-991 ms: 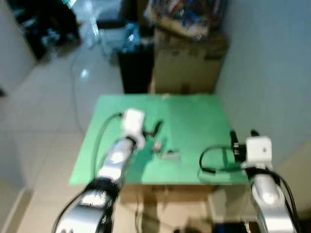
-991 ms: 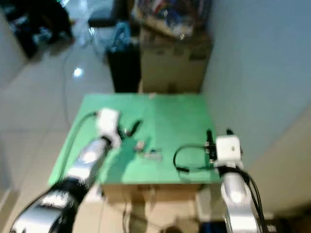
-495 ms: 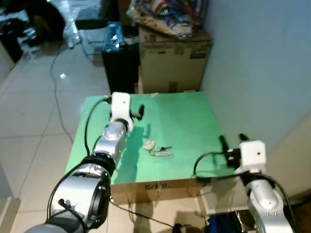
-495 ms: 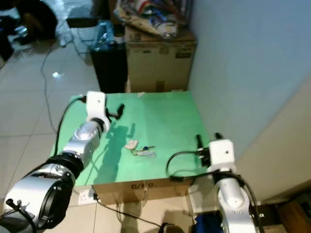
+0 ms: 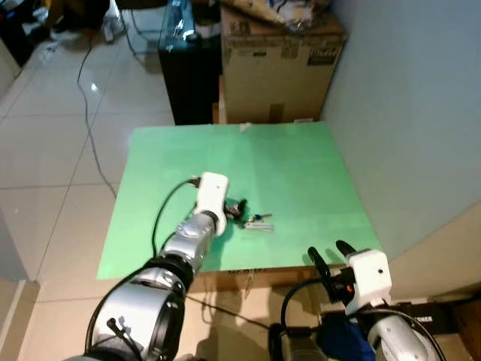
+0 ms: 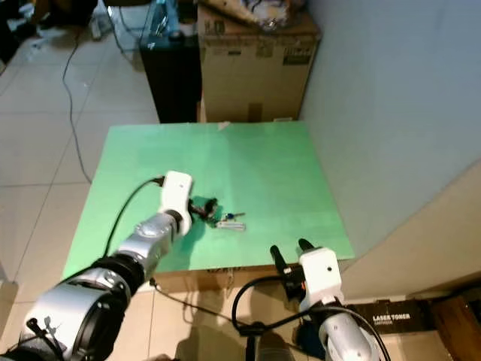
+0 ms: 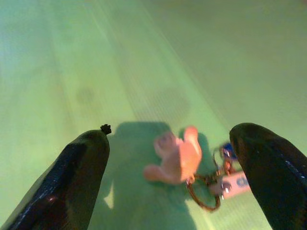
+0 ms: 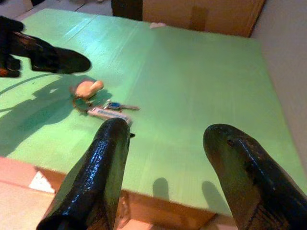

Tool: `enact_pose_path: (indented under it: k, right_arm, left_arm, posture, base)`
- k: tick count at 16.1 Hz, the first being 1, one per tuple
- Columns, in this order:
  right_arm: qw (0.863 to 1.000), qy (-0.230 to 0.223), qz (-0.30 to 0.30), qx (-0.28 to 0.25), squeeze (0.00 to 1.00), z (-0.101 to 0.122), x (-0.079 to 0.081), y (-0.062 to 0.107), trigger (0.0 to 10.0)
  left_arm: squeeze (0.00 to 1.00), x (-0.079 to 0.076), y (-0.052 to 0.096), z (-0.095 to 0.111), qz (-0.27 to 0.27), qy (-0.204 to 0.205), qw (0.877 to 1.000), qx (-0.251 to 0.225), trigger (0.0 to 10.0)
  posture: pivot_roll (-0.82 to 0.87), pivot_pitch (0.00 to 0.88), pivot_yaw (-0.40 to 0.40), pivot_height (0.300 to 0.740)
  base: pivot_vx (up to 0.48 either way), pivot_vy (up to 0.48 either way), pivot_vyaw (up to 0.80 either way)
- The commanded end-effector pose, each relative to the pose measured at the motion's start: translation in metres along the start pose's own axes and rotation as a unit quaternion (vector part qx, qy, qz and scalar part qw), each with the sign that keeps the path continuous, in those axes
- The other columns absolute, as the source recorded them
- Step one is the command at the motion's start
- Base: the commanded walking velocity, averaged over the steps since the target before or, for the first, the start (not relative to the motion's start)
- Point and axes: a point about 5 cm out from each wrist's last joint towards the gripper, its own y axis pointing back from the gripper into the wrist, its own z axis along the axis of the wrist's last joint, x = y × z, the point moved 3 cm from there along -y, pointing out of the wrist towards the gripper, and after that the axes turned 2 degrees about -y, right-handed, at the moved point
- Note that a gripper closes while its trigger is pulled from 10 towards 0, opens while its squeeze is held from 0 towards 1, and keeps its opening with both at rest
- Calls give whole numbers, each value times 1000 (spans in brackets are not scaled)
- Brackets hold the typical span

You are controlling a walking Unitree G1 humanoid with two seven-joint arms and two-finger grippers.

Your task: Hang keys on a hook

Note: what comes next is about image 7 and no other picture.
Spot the green corrugated plastic board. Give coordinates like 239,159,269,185
0,0,307,230

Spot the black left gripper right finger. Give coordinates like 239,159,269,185
229,122,307,230

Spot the keyring with pink figure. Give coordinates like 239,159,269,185
143,126,251,213

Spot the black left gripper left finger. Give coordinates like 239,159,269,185
0,124,113,230

